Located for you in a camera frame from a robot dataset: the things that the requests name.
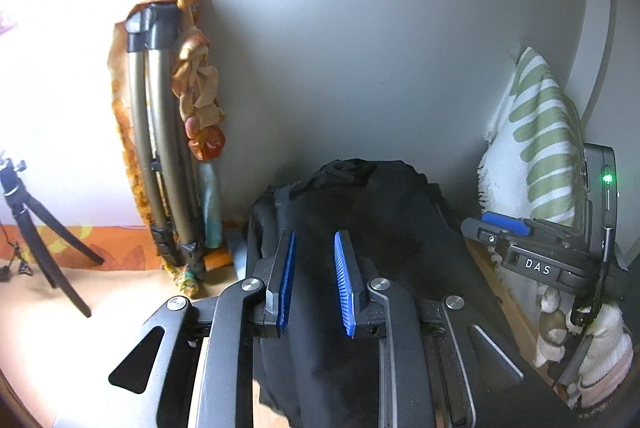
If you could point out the black pants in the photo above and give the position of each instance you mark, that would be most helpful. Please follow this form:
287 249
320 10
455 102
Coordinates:
390 218

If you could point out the small black tripod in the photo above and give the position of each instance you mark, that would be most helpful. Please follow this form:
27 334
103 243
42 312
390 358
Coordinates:
30 233

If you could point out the teal cloth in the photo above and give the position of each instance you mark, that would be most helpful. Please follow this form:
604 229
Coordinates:
210 203

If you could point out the white green striped towel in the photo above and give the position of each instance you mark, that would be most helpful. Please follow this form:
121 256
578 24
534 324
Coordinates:
530 108

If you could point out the large folded tripod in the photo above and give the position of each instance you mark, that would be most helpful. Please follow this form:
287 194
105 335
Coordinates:
142 108

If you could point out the beige bed sheet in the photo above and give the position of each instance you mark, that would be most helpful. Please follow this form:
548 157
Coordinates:
100 303

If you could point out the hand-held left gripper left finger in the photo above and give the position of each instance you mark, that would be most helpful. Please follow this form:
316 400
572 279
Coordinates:
286 283

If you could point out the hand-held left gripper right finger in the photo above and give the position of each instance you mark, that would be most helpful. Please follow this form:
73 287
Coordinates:
345 288

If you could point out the orange patterned bed cover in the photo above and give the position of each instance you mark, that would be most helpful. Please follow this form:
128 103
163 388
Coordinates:
115 248

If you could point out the orange patterned cloth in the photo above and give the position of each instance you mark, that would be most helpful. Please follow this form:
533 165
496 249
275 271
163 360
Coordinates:
200 78

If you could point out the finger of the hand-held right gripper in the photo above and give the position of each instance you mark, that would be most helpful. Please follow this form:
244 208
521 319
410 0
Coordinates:
540 265
505 223

